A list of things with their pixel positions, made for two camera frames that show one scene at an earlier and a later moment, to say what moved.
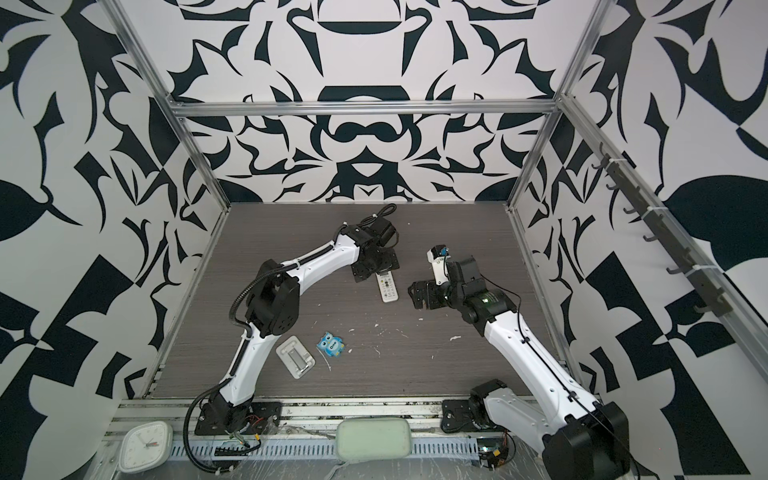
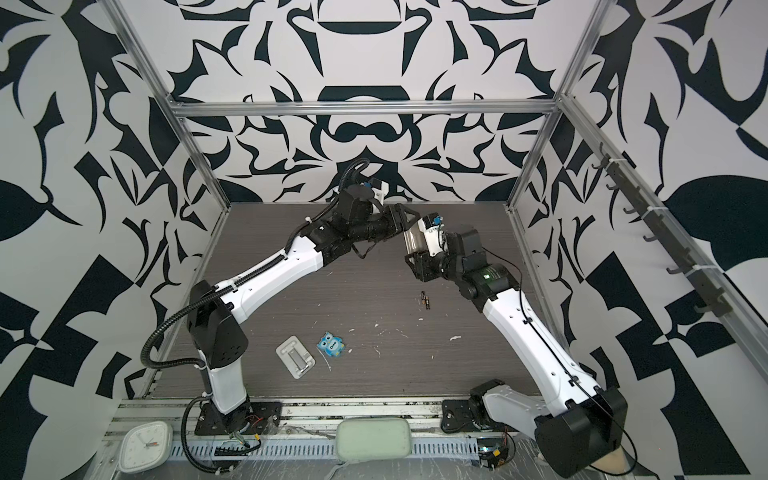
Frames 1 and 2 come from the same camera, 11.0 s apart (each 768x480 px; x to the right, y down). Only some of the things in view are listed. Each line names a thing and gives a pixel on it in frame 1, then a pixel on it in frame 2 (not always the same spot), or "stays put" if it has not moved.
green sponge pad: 372,438 stays put
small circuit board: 492,451 stays put
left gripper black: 391,262 to 395,227
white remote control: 388,286 to 421,239
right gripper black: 420,293 to 424,266
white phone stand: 296,357 stays put
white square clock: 144,446 stays put
